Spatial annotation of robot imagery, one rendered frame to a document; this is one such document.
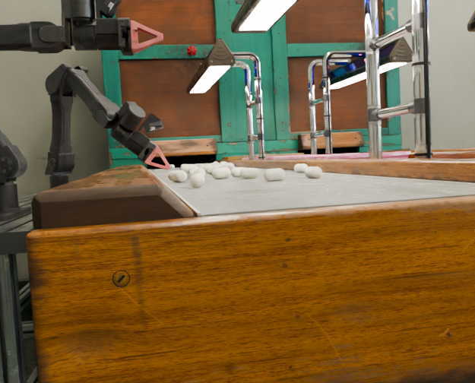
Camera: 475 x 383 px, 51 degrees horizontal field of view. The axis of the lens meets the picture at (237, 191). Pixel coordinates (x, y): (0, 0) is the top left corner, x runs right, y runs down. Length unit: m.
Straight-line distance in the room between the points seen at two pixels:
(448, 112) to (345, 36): 1.28
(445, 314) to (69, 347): 0.29
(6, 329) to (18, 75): 2.32
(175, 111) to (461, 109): 2.03
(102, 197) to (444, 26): 3.32
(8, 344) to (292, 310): 0.71
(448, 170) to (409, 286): 0.22
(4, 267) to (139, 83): 1.39
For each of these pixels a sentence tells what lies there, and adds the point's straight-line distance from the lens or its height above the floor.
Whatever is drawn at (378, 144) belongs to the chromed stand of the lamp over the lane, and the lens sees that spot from 0.90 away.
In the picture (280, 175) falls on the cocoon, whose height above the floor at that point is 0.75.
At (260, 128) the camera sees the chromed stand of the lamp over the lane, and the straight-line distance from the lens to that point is 1.68.
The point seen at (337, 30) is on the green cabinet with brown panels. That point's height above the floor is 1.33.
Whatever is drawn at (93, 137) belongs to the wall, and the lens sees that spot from 3.06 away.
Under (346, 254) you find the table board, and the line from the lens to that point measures 0.39.
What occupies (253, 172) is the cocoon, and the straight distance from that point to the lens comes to 0.87.
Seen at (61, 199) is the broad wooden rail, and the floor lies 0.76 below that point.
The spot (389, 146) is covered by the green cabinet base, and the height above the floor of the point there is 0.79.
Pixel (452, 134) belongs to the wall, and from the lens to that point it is 3.54.
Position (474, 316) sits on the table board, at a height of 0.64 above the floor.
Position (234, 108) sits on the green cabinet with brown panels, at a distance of 2.24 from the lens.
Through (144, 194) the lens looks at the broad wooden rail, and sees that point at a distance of 0.38.
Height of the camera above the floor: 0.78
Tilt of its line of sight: 4 degrees down
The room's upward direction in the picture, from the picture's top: 3 degrees counter-clockwise
